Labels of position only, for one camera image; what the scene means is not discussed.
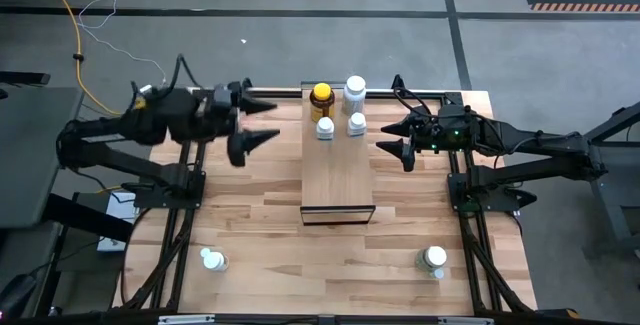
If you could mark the white power adapter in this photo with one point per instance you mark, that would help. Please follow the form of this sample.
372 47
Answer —
146 88

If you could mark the green bottle white cap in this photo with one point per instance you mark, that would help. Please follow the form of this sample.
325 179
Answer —
434 256

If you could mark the amber bottle yellow cap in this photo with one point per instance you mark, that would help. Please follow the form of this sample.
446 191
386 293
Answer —
322 102

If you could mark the grey desk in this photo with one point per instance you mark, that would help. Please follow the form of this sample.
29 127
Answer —
35 155

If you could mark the white power box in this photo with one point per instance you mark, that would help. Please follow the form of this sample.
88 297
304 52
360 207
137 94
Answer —
120 207

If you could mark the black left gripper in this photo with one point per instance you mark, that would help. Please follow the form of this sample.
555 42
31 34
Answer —
217 112

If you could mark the silver bracket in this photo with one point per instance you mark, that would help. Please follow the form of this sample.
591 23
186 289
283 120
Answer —
465 321
186 320

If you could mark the tall white medicine bottle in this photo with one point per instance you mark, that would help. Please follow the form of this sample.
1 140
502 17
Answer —
354 96

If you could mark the wooden shelf black metal frame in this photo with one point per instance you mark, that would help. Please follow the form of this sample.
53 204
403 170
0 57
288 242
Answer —
335 175

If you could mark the black device blue light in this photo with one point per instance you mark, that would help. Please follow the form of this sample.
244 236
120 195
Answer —
17 292

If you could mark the tiny white-capped vial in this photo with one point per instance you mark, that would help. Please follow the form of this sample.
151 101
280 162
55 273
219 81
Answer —
205 252

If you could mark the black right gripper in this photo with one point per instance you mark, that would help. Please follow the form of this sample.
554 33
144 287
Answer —
445 130

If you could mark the yellow plug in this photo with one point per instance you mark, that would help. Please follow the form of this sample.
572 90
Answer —
140 103

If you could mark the black desk beam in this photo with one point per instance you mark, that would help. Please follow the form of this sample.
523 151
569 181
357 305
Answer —
85 217

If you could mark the black aluminium table frame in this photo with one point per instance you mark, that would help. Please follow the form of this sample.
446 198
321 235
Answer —
290 93

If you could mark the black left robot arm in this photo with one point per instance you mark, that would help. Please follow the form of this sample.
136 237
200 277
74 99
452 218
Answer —
100 157

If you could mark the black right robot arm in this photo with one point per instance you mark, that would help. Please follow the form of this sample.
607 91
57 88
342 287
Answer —
540 165

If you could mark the black flat bar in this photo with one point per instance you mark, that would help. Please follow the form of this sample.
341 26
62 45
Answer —
22 78

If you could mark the small white medicine bottle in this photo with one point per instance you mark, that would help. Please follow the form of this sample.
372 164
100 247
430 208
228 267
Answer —
357 124
325 128

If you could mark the black frame clamp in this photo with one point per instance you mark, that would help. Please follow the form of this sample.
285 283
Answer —
398 83
246 84

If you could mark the black table stand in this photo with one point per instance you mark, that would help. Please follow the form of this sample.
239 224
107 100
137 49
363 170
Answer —
612 215

